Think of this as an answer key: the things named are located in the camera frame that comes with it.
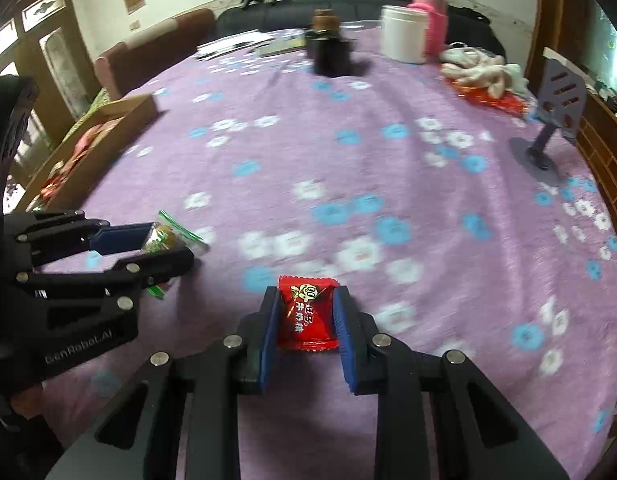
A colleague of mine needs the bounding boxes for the small green candy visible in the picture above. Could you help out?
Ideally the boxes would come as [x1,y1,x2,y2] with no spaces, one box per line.
[141,210,210,301]

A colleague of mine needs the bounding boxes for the white work gloves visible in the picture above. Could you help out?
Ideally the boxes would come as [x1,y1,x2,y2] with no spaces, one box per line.
[440,42,532,100]

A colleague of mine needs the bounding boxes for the pink cartoon snack packet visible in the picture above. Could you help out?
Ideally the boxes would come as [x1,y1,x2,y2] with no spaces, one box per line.
[71,122,122,161]

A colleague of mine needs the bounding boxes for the white paper sheets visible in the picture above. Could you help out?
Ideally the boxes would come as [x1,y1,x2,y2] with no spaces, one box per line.
[196,30,274,58]

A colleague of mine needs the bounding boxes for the black leather sofa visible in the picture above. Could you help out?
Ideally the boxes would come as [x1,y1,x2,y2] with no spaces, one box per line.
[216,0,507,58]

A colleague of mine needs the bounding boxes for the white plastic jar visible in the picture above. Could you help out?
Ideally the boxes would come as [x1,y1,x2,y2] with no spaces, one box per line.
[379,5,429,64]

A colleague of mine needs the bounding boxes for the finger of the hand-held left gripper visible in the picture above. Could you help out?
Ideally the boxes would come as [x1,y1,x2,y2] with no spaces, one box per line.
[11,210,153,267]
[16,247,195,312]

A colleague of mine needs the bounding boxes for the red foil packet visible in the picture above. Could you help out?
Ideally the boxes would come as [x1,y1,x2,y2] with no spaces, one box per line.
[441,75,529,111]

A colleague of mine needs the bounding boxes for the brown upholstered chair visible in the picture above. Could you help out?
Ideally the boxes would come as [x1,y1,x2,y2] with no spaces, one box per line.
[93,8,216,101]

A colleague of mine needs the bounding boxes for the green patterned cloth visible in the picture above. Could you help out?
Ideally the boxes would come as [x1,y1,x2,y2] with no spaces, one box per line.
[63,87,112,146]

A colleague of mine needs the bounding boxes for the brown cardboard box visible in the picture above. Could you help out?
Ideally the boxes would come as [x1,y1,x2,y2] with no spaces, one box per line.
[18,94,159,211]

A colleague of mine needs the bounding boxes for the black cylinder with brown top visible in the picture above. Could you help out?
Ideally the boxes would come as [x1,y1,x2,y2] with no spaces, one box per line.
[306,8,357,78]

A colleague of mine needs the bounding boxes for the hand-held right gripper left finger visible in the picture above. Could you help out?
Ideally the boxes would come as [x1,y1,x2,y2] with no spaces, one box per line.
[46,285,282,480]

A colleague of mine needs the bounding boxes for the grey notebook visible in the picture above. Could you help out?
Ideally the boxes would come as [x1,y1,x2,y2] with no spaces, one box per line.
[253,30,309,56]

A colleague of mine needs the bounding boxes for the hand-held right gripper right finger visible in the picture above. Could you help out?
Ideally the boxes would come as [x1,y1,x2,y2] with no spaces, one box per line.
[333,285,574,480]

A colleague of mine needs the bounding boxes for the small red candy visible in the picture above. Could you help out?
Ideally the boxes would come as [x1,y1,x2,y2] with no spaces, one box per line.
[277,275,340,354]

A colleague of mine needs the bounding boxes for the bright window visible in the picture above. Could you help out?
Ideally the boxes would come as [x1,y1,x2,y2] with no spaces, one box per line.
[589,0,617,96]

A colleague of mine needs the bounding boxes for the wooden glazed door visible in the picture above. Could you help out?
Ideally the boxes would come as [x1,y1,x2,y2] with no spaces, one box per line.
[0,0,104,196]

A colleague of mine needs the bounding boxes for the pink sleeved steel bottle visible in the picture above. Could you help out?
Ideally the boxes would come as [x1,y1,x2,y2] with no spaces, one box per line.
[407,0,449,58]

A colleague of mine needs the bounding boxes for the dark red snack packet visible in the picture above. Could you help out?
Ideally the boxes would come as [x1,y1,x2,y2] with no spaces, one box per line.
[38,160,84,201]

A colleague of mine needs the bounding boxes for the grey phone stand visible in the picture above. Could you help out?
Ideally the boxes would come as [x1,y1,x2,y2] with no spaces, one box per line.
[510,46,588,183]

